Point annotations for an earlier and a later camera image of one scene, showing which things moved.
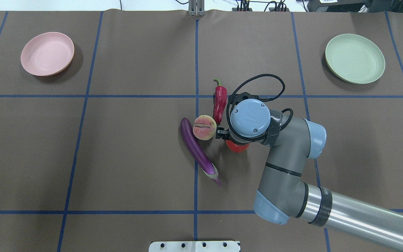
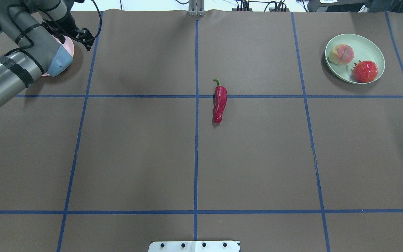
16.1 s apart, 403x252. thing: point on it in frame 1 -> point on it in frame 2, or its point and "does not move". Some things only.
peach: x=204 y=127 -> x=341 y=54
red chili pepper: x=219 y=103 does not move
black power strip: x=270 y=9 does not move
